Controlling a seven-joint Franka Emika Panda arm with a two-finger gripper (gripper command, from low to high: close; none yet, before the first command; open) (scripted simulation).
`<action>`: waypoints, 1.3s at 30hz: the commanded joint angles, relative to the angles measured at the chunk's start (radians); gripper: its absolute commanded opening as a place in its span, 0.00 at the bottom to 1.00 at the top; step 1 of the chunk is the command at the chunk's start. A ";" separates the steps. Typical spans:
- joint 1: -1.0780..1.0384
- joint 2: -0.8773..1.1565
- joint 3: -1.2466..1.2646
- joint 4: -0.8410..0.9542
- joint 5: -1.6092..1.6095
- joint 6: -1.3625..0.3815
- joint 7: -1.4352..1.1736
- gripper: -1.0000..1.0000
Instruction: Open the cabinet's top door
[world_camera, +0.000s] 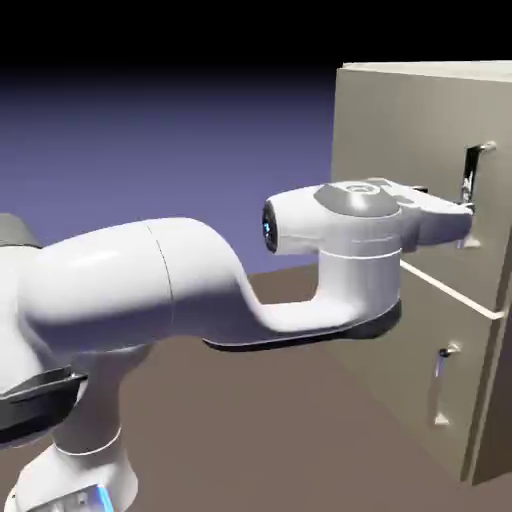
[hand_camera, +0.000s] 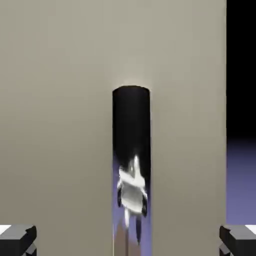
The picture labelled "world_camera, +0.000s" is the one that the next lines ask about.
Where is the beige cabinet door with handle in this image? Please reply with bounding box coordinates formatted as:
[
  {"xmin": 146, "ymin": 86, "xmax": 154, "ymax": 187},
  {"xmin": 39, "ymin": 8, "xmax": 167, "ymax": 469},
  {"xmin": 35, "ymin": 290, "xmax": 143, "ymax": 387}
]
[
  {"xmin": 337, "ymin": 264, "xmax": 504, "ymax": 482},
  {"xmin": 330, "ymin": 66, "xmax": 512, "ymax": 321}
]

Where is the curved metal door handle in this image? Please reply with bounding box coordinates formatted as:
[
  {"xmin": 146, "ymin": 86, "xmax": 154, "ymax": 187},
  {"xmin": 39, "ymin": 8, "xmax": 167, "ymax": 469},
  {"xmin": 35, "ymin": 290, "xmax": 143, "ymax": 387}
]
[
  {"xmin": 456, "ymin": 140, "xmax": 498, "ymax": 250},
  {"xmin": 432, "ymin": 341, "xmax": 462, "ymax": 428}
]

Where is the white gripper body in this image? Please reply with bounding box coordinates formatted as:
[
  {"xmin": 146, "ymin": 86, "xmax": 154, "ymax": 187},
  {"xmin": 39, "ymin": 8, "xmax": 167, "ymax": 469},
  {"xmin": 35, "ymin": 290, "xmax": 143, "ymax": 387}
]
[{"xmin": 398, "ymin": 190, "xmax": 476, "ymax": 256}]

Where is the beige cabinet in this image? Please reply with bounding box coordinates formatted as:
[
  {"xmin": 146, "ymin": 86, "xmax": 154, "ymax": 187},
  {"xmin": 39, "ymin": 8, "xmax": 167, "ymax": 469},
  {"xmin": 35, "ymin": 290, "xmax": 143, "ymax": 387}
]
[{"xmin": 330, "ymin": 59, "xmax": 512, "ymax": 488}]

